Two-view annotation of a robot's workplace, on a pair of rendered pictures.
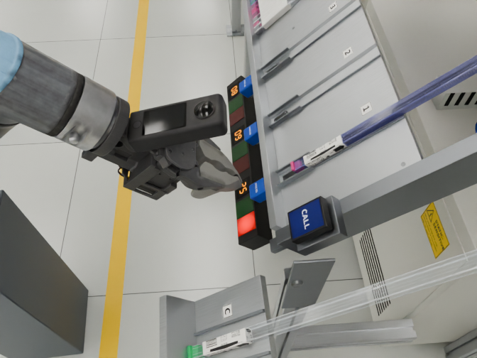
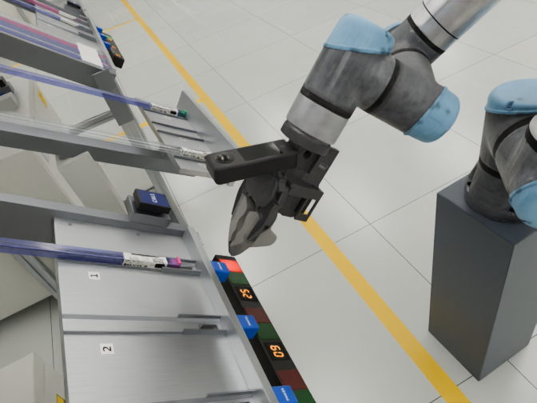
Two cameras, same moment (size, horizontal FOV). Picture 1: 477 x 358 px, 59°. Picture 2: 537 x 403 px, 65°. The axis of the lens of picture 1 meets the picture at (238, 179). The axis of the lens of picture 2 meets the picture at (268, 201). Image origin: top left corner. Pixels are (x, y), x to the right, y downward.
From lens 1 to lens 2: 78 cm
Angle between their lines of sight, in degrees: 82
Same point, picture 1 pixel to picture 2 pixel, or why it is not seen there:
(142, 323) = (399, 378)
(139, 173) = not seen: hidden behind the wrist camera
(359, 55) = (89, 330)
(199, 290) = not seen: outside the picture
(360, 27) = (80, 374)
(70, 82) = (308, 83)
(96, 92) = (298, 105)
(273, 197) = (194, 244)
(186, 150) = (255, 186)
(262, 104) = (235, 335)
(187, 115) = (238, 154)
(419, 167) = (57, 206)
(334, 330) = not seen: hidden behind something
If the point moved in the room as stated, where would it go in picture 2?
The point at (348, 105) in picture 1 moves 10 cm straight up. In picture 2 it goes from (113, 289) to (69, 233)
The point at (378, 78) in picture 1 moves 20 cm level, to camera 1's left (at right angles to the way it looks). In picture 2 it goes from (72, 293) to (237, 221)
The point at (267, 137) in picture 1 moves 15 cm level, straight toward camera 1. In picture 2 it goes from (216, 296) to (200, 223)
